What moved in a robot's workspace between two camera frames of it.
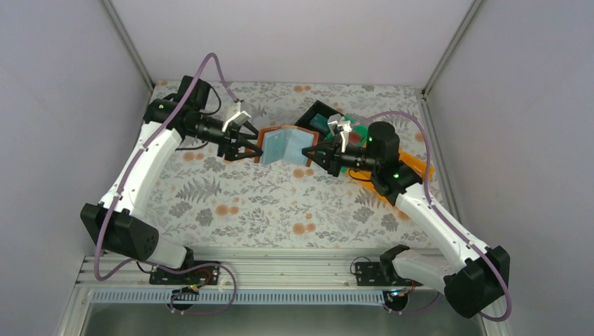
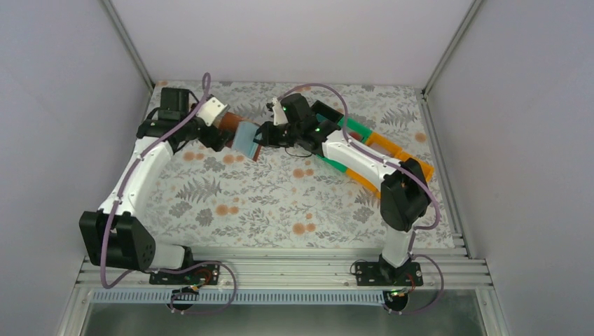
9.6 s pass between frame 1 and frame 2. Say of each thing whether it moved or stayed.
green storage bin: stayed
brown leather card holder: moved
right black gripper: moved
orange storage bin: stayed
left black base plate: stayed
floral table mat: stayed
